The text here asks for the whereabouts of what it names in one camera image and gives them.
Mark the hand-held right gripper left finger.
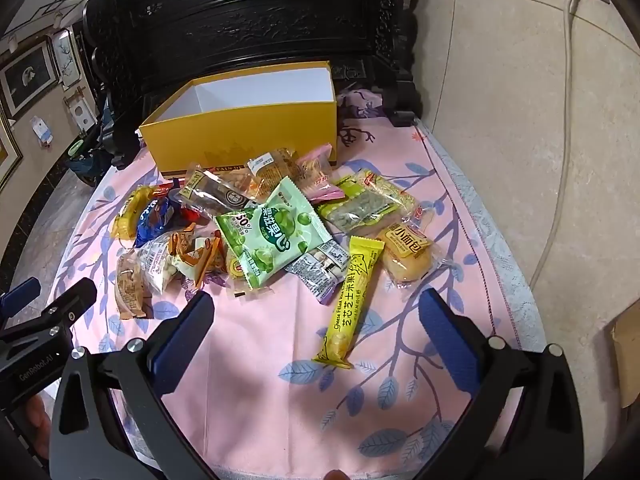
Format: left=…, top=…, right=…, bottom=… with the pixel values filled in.
left=48, top=290, right=216, bottom=480

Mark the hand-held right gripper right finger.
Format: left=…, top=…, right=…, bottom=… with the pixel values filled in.
left=419, top=287, right=586, bottom=480

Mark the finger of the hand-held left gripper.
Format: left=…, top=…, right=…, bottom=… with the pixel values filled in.
left=0, top=276, right=42, bottom=317
left=0, top=277, right=98, bottom=349

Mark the long yellow snack bar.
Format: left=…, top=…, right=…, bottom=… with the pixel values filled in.
left=313, top=236, right=386, bottom=370

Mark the blue snack packet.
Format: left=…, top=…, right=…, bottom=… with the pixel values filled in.
left=134, top=195, right=187, bottom=248

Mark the clear brown meat stick packet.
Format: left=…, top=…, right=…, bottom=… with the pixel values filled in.
left=180, top=164, right=258, bottom=213

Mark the yellow cardboard box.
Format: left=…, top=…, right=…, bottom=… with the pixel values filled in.
left=138, top=61, right=340, bottom=182

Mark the person's left hand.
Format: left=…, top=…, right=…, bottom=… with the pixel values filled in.
left=21, top=392, right=53, bottom=458

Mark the clear brown cake packet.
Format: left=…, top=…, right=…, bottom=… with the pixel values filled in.
left=114, top=252, right=154, bottom=321

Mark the pink floral bedsheet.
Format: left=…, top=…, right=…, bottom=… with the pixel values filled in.
left=10, top=110, right=531, bottom=478

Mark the clear white candy packet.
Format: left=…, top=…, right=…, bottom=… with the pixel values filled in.
left=135, top=235, right=181, bottom=297

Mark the small yellow packet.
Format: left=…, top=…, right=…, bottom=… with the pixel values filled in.
left=225, top=255, right=252, bottom=297

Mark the white orange striped packet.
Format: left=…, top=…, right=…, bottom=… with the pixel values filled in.
left=167, top=222, right=229, bottom=289

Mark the small bread packet orange label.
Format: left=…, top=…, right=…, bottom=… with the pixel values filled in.
left=375, top=220, right=451, bottom=287

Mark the yellow snack packet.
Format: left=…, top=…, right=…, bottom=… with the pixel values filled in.
left=112, top=186, right=156, bottom=240

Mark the red snack packet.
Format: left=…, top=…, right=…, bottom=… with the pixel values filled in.
left=175, top=204, right=212, bottom=227

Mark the gold framed picture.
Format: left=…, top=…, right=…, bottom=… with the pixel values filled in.
left=0, top=110, right=24, bottom=192

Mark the dark blue bag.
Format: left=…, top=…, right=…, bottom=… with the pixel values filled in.
left=65, top=95, right=118, bottom=188

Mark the green candy packet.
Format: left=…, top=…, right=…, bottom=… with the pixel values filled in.
left=216, top=176, right=333, bottom=289

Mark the grey barcode snack packet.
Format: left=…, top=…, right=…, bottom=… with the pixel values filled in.
left=286, top=240, right=351, bottom=307

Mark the clear sunflower seed packet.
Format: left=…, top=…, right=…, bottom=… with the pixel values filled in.
left=317, top=169, right=421, bottom=234

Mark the brown cardboard piece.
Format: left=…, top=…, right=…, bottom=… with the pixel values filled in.
left=605, top=300, right=640, bottom=411

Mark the dark framed picture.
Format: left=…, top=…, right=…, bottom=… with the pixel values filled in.
left=0, top=37, right=61, bottom=121

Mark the pink snack packet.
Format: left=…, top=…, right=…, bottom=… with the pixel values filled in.
left=295, top=144, right=347, bottom=203

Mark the framed flower picture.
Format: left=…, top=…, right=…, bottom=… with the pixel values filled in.
left=50, top=27, right=81, bottom=91

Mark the purple floral cloth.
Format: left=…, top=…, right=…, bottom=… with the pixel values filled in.
left=336, top=85, right=401, bottom=148

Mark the black carved wooden headboard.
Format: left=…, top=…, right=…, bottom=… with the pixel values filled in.
left=82, top=0, right=418, bottom=171

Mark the blue white wall item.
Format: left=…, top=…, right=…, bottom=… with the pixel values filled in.
left=30, top=116, right=55, bottom=146

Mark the white wall holder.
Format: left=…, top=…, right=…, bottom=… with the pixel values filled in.
left=64, top=87, right=96, bottom=133

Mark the white power cable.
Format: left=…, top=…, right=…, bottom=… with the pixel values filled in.
left=530, top=0, right=583, bottom=286

